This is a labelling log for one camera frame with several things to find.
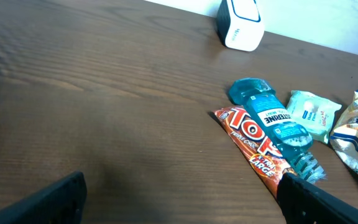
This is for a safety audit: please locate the white barcode scanner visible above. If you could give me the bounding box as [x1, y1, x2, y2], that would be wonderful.
[216, 0, 265, 52]

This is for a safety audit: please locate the mint green wipes packet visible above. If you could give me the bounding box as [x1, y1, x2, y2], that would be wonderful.
[287, 90, 342, 144]

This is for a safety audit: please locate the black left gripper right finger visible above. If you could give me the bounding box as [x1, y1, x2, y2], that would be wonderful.
[277, 172, 358, 224]

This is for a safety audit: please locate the red chocolate bar wrapper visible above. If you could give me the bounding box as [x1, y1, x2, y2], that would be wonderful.
[214, 106, 295, 197]

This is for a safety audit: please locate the teal mouthwash bottle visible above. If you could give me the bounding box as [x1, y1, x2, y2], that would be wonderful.
[228, 78, 326, 184]

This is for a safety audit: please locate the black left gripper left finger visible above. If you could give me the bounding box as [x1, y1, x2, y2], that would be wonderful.
[0, 171, 87, 224]

